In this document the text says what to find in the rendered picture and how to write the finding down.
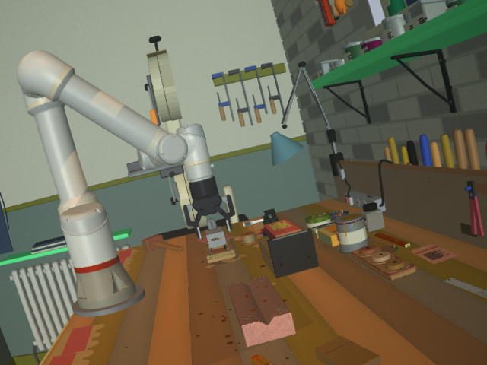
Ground red-handled pliers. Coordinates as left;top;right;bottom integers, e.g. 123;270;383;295
464;180;484;237

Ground green round tin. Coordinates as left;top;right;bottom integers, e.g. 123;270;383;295
304;211;333;231

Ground olive wall clamp rack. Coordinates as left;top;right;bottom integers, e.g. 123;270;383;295
212;62;287;87

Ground grey jar black lid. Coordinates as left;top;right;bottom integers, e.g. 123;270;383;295
362;202;385;233

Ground brown bench backboard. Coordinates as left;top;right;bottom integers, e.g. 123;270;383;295
338;159;487;240

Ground dark flat case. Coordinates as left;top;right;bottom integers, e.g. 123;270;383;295
30;235;70;256

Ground pink grid plate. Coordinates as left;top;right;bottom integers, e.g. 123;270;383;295
411;244;457;265

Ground magenta paint can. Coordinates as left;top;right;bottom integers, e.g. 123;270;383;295
360;36;384;55

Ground wooden tray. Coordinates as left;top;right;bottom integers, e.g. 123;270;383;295
349;245;417;282

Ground wooden mallet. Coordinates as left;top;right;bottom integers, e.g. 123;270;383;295
141;235;185;254

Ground orange wooden disc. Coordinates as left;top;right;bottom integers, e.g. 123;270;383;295
384;258;406;275

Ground white can green band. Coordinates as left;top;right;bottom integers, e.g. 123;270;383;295
343;40;363;60

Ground red box yellow top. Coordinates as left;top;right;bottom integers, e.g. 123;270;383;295
263;218;303;241

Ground wooden dater rest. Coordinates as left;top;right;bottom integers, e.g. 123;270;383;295
205;247;236;265

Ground white radiator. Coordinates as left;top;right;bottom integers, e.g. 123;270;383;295
9;257;78;351

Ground blue tool handle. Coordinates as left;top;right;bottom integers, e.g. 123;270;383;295
419;133;434;167

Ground white tall box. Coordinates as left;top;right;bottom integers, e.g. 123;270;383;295
366;0;386;27

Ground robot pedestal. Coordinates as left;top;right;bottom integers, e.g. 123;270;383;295
72;262;146;319

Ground orange tool handle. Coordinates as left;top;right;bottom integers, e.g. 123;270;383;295
429;141;443;168

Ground white power strip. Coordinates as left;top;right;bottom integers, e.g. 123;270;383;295
343;190;387;212

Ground blue-headed bar clamp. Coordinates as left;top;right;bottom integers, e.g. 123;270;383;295
212;71;235;122
243;65;268;125

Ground tan wooden tool handle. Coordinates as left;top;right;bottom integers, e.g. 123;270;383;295
463;128;482;171
452;129;469;170

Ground mustard tool handle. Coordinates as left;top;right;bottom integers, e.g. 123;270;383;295
439;133;456;170

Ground grey box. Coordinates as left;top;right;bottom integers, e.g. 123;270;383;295
404;0;449;32

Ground pink v-groove cradle block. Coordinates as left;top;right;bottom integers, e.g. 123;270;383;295
228;276;298;348

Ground black box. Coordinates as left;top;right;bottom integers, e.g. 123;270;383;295
266;228;320;280

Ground yellow small box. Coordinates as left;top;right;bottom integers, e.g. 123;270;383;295
317;226;340;249

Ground grey-headed bar clamp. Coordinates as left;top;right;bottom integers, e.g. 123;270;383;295
227;68;254;128
259;62;281;116

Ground white paint can yellow drips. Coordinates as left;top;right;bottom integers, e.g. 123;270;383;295
334;213;370;255

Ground green wall shelf black brackets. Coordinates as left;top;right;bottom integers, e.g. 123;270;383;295
311;2;487;125

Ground red orange power tool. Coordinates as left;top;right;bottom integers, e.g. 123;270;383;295
315;0;354;28

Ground grey saw blade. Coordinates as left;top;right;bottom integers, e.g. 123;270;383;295
442;277;487;299

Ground blue-shade desk lamp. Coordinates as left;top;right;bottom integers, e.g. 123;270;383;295
269;60;347;179

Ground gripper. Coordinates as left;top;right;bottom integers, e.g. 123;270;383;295
183;176;235;240

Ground dark blue panel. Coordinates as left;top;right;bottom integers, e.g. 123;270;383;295
0;192;14;255

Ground green low shelf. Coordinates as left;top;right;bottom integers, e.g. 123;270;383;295
0;227;133;268

